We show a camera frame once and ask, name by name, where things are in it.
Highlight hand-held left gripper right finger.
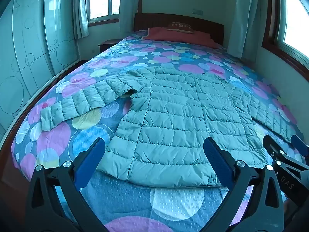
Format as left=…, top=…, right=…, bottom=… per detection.
left=200, top=137, right=285, bottom=232

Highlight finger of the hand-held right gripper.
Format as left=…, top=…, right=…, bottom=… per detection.
left=290, top=135, right=309, bottom=165
left=263, top=135, right=286, bottom=167

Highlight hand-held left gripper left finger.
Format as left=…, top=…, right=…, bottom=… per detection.
left=25, top=137, right=108, bottom=232

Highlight light green puffer jacket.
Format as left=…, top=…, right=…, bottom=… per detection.
left=40, top=66, right=298, bottom=189

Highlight circle patterned bed quilt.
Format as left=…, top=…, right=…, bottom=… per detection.
left=11, top=29, right=305, bottom=232

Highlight wooden nightstand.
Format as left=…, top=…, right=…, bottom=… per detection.
left=98, top=39, right=120, bottom=53

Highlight wooden framed window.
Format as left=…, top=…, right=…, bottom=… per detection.
left=86, top=0, right=121, bottom=27
left=262, top=0, right=309, bottom=78

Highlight frosted glass wardrobe doors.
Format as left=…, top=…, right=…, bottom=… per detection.
left=0, top=0, right=80, bottom=138

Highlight red pillow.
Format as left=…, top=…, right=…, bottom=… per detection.
left=144, top=26, right=219, bottom=49

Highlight white curtain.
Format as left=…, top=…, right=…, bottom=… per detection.
left=119, top=0, right=143, bottom=33
left=230, top=0, right=268, bottom=60
left=73, top=0, right=90, bottom=39

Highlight brown printed pillow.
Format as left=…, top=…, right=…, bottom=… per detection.
left=166, top=22, right=195, bottom=33

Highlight dark wooden headboard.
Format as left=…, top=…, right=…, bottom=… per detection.
left=134, top=13, right=224, bottom=46

